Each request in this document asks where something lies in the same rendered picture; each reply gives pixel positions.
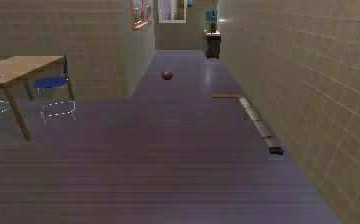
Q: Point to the small black flat case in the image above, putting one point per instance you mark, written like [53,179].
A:
[276,150]

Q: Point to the brown ball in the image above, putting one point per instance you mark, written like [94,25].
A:
[167,74]

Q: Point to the dark grey cabinet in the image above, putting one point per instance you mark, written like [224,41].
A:
[212,44]

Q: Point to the teal vase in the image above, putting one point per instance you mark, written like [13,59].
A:
[211,18]

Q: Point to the white framed window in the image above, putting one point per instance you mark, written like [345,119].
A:
[172,10]

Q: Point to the light wooden table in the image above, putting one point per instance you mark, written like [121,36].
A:
[18,68]

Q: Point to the red framed wall picture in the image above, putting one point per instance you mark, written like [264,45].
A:
[139,13]

